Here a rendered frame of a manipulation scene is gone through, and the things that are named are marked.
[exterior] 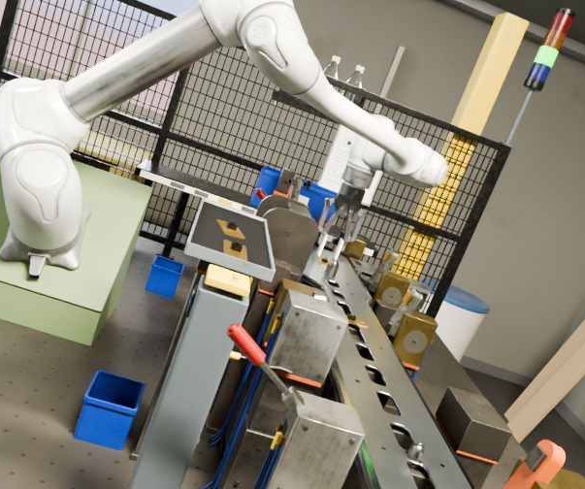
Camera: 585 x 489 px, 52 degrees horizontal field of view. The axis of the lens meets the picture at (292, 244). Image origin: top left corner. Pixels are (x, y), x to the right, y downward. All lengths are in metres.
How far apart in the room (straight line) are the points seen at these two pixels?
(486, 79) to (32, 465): 2.01
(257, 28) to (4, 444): 0.89
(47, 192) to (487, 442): 0.98
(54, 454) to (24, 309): 0.48
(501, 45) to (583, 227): 2.72
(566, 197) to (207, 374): 4.26
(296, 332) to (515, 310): 4.08
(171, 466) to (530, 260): 4.22
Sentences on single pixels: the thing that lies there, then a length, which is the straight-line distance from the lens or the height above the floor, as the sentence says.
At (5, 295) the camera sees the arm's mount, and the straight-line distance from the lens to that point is 1.57.
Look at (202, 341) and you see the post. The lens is 0.82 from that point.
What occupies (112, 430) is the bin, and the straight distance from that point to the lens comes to 1.21.
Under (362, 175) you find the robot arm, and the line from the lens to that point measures 1.75.
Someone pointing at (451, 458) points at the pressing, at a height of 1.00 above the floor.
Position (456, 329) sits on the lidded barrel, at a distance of 4.19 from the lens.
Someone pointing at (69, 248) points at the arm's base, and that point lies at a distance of 1.55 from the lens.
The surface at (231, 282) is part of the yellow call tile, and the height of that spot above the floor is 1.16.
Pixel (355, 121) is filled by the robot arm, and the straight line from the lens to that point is 1.51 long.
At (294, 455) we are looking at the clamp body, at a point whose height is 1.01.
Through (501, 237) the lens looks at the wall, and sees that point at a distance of 4.77.
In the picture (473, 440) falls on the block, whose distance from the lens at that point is 1.10.
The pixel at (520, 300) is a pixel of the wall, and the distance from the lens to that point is 4.98.
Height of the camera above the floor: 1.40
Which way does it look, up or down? 12 degrees down
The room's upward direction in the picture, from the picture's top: 21 degrees clockwise
